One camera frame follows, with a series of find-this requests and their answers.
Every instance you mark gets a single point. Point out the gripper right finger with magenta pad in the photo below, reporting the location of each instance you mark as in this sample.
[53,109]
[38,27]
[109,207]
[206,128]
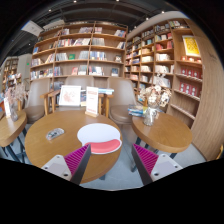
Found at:
[151,166]

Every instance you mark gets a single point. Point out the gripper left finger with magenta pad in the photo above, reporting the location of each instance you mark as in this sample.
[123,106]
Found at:
[70,167]

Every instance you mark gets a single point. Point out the grey computer mouse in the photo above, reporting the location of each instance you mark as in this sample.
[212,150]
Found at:
[54,133]

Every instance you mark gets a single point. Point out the round wooden centre table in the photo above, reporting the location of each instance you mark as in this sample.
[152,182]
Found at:
[40,150]

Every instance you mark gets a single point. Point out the round wooden table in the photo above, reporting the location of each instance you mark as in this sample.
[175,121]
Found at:
[40,150]
[167,134]
[10,130]

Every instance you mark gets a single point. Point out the round wooden right table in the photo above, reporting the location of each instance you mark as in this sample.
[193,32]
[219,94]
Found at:
[167,134]

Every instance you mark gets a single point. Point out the stack of books on chair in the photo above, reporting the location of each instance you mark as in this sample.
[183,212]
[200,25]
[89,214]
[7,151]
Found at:
[136,110]

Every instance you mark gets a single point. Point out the glass vase with dried flowers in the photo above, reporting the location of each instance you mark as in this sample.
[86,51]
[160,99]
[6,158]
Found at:
[155,97]

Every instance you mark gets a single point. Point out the round wooden left table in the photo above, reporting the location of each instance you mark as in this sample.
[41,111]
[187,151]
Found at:
[10,130]

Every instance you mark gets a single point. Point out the white framed red picture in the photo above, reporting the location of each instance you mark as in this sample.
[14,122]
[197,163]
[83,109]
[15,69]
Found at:
[70,95]

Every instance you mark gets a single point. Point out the white standing sign card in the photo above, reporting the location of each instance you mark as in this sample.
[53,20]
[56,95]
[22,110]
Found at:
[92,101]

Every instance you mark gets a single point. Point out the beige armchair right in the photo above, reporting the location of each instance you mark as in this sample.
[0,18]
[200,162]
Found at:
[123,97]

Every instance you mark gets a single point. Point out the beige armchair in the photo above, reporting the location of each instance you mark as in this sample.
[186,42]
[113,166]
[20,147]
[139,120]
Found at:
[35,108]
[123,97]

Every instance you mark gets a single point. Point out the beige armchair left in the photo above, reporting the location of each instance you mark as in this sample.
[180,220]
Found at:
[35,108]

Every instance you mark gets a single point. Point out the left vase with dried flowers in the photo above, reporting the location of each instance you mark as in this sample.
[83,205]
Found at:
[12,97]

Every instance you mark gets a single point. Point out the wooden bookshelf right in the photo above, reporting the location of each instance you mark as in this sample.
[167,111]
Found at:
[157,54]

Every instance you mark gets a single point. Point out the large wooden bookshelf centre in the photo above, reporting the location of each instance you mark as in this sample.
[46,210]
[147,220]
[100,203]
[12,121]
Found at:
[94,48]

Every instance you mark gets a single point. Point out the yellow poster on shelf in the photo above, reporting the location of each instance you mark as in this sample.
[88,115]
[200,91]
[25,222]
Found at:
[190,46]

